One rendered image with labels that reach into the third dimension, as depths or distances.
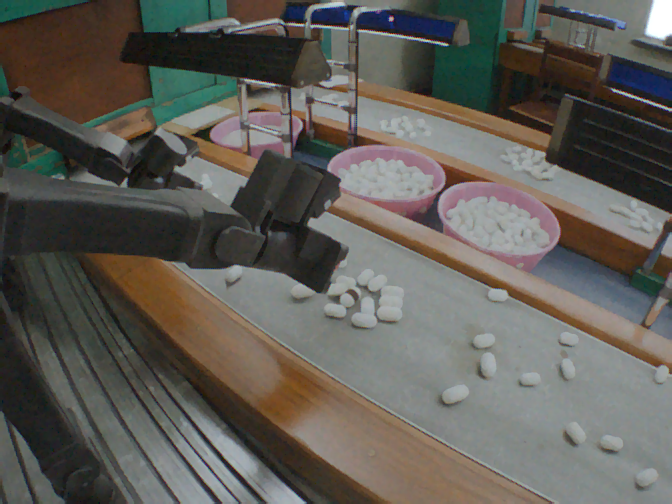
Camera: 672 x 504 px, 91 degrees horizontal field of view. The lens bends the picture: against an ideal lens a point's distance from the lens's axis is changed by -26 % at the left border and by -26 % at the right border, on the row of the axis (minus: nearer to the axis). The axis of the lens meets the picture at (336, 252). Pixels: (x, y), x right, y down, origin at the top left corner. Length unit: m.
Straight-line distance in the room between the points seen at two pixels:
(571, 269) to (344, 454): 0.66
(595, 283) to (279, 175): 0.73
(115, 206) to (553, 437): 0.56
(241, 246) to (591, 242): 0.79
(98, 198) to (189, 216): 0.09
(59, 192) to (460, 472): 0.48
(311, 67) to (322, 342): 0.40
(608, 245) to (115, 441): 1.02
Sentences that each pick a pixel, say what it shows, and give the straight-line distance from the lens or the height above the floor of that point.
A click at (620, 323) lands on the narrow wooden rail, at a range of 0.76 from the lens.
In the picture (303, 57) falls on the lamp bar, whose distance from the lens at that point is 0.63.
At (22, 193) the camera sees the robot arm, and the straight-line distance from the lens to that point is 0.33.
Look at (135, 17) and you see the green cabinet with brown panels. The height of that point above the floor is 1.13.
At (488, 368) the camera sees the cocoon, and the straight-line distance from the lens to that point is 0.60.
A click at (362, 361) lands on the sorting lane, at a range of 0.60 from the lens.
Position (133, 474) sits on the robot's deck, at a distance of 0.65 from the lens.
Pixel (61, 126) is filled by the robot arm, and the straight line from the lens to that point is 0.79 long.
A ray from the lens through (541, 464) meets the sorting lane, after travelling 0.57.
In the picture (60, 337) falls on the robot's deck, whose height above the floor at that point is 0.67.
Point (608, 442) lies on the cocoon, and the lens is 0.61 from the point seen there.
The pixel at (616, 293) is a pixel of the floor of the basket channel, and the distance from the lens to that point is 0.98.
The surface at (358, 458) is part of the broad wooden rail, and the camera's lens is 0.50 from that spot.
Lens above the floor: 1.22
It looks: 38 degrees down
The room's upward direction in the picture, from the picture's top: straight up
